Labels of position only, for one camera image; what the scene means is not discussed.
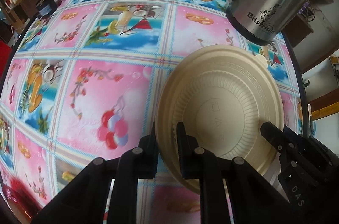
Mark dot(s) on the beige plastic bowl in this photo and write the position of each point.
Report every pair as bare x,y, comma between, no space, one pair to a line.
223,95

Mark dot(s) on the colourful patterned tablecloth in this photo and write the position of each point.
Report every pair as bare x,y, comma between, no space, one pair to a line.
85,82

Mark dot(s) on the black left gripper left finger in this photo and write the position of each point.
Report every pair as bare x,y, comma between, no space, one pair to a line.
135,164

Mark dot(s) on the large red glass plate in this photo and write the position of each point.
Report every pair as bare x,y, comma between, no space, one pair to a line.
21,201

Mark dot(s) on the small black jar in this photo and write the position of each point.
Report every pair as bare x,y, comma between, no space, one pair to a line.
46,8

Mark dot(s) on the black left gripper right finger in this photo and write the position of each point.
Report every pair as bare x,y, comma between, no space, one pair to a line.
201,164

